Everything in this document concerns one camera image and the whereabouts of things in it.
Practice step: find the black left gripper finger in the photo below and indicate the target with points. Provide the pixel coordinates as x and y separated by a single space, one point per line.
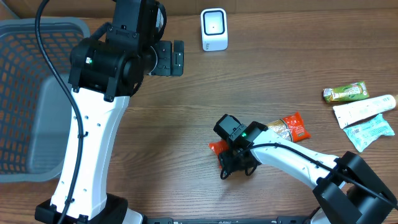
178 49
177 67

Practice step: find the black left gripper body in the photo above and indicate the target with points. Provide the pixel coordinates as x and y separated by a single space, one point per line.
178 58

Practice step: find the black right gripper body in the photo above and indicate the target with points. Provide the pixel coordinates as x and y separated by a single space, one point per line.
230 163

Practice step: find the orange noodle packet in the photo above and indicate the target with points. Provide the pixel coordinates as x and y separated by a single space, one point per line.
290 128

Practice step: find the white tube with gold cap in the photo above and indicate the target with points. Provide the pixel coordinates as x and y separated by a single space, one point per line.
351 113

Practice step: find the teal snack packet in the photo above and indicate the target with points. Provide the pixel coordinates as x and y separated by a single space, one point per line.
362 135

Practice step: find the green yellow snack packet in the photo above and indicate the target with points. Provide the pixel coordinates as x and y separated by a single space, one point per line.
352 92

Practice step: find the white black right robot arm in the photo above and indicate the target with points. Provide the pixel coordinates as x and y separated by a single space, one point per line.
346 188

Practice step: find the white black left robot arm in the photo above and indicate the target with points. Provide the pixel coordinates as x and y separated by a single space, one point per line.
107 69

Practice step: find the white barcode scanner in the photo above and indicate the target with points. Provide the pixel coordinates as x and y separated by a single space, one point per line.
214 29

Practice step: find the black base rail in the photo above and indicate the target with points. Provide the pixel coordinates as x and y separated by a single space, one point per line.
278 220

